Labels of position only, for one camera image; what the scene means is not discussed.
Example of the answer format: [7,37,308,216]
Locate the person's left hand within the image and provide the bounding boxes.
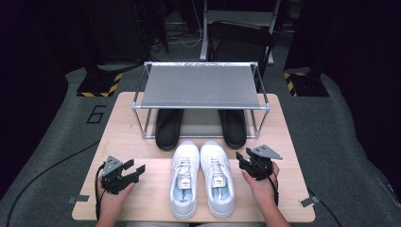
[96,177,136,218]

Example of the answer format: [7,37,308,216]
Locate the black floor cable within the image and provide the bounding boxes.
[306,188,344,227]
[5,140,101,227]

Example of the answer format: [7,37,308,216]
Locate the grey tape strip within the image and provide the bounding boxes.
[66,194,91,204]
[299,196,321,208]

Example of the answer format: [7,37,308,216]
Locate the white sneaker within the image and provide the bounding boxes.
[200,140,235,218]
[169,140,201,219]

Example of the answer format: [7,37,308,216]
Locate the white metal table frame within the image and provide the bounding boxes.
[200,0,282,65]

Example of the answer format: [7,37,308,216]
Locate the black slipper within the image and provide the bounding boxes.
[218,109,248,149]
[154,108,184,151]

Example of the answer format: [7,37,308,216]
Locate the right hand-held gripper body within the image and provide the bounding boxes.
[239,144,284,182]

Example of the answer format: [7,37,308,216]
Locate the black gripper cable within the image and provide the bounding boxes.
[94,162,107,221]
[266,168,281,206]

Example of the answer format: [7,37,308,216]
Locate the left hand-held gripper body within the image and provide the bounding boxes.
[100,155,140,195]

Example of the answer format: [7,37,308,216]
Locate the person's right hand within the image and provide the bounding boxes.
[240,161,281,209]

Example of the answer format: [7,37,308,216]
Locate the person's grey trousers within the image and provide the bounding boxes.
[124,221,266,227]

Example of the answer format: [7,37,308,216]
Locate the grey metal shoe rack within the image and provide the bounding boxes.
[131,61,272,140]

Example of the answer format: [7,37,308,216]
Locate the black stand with striped base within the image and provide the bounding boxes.
[76,46,124,98]
[283,67,330,97]

